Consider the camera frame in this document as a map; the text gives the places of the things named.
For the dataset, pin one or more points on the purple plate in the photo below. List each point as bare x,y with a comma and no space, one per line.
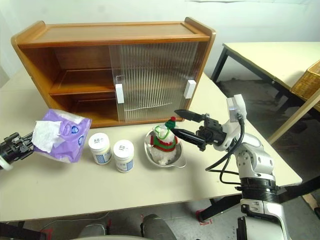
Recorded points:
72,140

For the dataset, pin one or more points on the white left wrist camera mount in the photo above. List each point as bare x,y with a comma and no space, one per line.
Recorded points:
3,165

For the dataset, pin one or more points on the grey rounded shape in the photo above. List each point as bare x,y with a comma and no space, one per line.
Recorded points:
93,232
157,227

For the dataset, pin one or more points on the steel bowl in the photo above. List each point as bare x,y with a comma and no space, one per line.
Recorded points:
177,160

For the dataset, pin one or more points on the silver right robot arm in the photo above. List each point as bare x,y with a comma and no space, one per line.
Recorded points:
260,160

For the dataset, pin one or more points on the wooden cabinet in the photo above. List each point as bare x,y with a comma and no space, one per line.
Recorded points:
112,30

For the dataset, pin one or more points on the black table leg frame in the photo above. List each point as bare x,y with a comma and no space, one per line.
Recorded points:
225,200

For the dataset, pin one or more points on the ribbed glass sliding door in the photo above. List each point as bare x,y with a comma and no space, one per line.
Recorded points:
140,100
175,65

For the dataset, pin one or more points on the white bottle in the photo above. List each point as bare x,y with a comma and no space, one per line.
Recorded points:
99,147
123,156

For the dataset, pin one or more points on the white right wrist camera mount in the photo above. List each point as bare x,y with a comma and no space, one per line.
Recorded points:
237,107

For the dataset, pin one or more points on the wicker basket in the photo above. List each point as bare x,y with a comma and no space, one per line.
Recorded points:
307,82

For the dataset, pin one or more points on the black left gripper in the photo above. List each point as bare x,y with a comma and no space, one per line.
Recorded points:
15,148

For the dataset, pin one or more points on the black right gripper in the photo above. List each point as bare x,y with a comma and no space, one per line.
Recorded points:
212,130

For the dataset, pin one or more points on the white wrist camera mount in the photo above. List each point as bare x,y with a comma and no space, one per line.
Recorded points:
237,107
3,165

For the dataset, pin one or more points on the beige table with black legs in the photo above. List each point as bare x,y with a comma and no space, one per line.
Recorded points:
255,57

